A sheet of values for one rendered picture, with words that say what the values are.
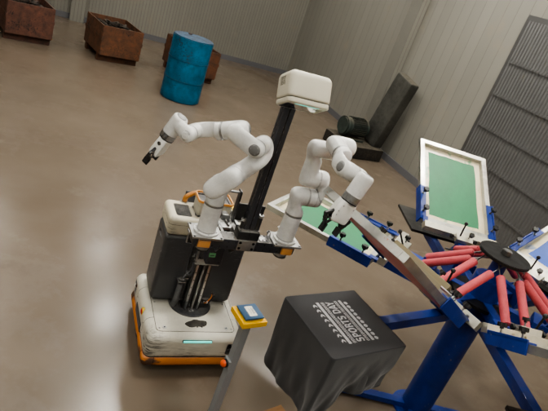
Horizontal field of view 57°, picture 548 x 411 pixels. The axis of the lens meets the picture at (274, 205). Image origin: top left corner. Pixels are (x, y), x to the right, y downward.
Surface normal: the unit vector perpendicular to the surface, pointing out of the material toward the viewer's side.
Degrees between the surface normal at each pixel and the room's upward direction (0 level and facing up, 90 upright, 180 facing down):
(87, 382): 0
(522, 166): 90
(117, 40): 90
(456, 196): 32
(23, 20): 90
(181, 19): 90
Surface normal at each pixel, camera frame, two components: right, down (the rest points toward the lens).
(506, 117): -0.90, -0.12
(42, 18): 0.55, 0.51
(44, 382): 0.31, -0.86
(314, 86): 0.42, 0.06
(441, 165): 0.26, -0.51
